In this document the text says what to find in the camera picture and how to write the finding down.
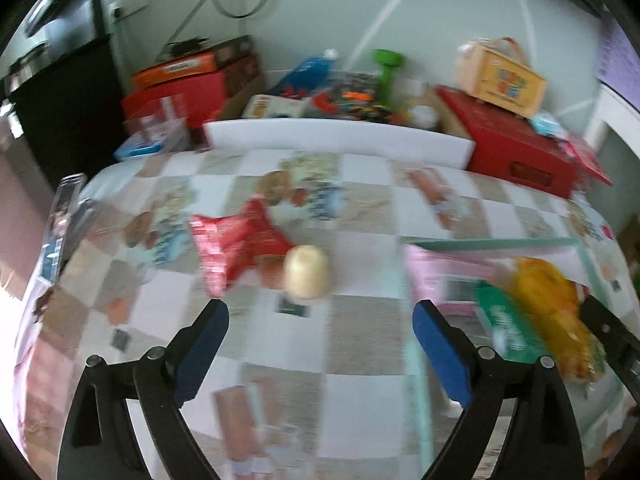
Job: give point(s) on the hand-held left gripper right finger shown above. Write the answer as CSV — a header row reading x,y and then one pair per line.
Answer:
x,y
442,360

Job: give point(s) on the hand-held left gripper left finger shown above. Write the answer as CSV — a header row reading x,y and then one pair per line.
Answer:
x,y
200,355

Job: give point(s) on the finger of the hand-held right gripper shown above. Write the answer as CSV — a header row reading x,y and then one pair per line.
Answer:
x,y
612,335

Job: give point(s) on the green white snack packet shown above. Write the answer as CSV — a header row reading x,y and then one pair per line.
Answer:
x,y
505,325

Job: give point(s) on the yellow clear snack packet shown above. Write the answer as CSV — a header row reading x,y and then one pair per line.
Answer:
x,y
550,300

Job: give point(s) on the pink snack packet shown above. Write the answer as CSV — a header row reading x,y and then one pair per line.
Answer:
x,y
430,270

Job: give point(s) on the red snack packet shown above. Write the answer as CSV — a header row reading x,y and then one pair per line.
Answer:
x,y
230,242

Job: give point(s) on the teal shallow cardboard box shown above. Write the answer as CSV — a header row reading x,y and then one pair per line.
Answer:
x,y
492,245

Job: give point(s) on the cream egg-shaped ball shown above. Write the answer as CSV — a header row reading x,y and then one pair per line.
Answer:
x,y
306,272

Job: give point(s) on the red patterned box lid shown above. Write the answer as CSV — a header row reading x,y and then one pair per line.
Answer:
x,y
587,157

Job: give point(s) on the blue plastic lid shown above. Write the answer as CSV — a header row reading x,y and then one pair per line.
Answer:
x,y
137,149

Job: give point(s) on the blue wipes packet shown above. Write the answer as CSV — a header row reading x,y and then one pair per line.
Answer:
x,y
547,125

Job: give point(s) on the large red gift box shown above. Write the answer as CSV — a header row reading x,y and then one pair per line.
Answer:
x,y
510,140

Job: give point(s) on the clear plastic box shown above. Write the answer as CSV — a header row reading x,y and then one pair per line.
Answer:
x,y
160,120

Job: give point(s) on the open cardboard carton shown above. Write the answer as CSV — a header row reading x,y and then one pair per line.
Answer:
x,y
452,120

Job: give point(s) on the white foam board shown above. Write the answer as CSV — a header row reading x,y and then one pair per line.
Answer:
x,y
340,137

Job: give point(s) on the white round container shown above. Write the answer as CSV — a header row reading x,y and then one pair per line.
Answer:
x,y
422,112

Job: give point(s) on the small yellow white box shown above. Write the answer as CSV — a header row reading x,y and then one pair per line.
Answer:
x,y
265,107

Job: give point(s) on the plain red box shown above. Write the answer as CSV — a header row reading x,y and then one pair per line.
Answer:
x,y
175,97

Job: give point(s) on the purple perforated basket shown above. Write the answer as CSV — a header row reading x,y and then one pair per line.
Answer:
x,y
615,55

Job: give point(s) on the colourful toy packet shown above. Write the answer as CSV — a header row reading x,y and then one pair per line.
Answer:
x,y
350,95

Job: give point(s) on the black cabinet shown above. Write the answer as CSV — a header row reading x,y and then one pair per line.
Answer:
x,y
60,105

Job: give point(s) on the orange flat box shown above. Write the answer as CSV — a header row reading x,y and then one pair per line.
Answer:
x,y
175,67

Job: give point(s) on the green dumbbell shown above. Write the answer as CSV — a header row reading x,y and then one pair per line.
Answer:
x,y
387,72

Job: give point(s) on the dark brown box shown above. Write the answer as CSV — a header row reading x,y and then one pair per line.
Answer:
x,y
240,60

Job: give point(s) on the blue plastic bottle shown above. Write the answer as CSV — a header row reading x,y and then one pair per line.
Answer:
x,y
307,72

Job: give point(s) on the black power adapter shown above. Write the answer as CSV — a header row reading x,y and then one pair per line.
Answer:
x,y
187,45

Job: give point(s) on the white shelf frame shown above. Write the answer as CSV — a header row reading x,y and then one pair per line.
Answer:
x,y
612,120

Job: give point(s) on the white wall socket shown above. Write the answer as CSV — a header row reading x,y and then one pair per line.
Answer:
x,y
127,4

